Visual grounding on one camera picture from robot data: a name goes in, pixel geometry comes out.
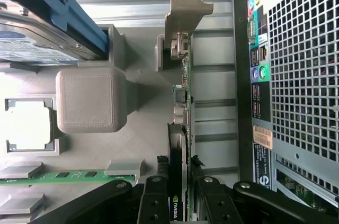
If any green RAM stick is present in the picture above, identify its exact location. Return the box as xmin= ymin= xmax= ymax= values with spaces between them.
xmin=0 ymin=170 xmax=136 ymax=186

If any grey printed parts rack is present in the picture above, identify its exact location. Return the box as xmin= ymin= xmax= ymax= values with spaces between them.
xmin=0 ymin=24 xmax=197 ymax=224

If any CPU with copper-toned lid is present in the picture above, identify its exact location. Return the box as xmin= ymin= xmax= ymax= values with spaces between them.
xmin=7 ymin=100 xmax=53 ymax=151

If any black open PC case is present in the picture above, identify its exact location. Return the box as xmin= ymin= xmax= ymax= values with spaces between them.
xmin=232 ymin=0 xmax=339 ymax=224

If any hard disk with blue carrier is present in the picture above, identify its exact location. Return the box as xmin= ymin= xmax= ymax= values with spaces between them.
xmin=0 ymin=0 xmax=110 ymax=66

